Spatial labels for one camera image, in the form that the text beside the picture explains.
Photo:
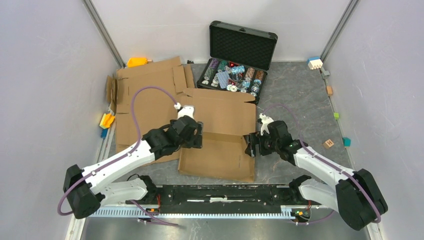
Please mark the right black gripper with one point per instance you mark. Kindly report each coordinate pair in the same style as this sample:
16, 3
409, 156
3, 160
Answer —
250, 149

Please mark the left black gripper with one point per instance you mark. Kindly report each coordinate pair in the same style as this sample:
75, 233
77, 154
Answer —
196, 140

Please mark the brown cardboard box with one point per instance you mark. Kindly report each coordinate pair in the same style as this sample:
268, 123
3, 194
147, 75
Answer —
227, 118

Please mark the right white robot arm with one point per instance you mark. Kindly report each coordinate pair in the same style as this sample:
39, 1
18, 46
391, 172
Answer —
353, 194

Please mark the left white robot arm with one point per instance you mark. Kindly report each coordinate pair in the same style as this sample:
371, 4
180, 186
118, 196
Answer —
87, 189

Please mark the flat cardboard sheet stack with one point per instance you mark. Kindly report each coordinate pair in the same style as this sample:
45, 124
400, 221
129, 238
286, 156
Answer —
145, 93

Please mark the wooden letter cube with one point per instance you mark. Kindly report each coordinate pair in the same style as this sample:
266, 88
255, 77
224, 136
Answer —
328, 144

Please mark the yellow orange toy block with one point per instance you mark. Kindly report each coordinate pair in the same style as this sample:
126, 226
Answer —
106, 121

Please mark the small blue block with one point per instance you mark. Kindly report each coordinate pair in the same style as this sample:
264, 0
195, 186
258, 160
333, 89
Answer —
104, 133

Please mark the yellow plastic toy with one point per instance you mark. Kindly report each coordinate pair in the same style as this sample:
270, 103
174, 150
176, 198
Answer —
137, 61

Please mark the black poker chip case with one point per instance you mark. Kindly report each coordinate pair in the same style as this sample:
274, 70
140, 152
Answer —
239, 59

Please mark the small teal block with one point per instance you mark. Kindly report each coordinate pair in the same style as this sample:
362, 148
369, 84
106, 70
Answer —
346, 141

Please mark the small orange wooden block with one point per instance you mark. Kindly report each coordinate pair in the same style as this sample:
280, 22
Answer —
329, 91

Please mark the small grey block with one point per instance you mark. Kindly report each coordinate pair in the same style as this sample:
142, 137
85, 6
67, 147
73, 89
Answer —
324, 73

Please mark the blue white toy block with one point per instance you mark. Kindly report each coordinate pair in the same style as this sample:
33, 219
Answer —
314, 63

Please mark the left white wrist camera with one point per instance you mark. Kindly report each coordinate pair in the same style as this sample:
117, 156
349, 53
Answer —
184, 111

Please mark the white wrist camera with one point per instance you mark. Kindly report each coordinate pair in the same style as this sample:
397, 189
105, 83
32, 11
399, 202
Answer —
264, 121
184, 111

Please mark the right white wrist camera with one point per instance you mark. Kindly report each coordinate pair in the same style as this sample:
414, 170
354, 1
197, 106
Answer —
264, 121

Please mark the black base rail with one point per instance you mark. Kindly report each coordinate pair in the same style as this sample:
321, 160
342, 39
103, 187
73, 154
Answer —
219, 198

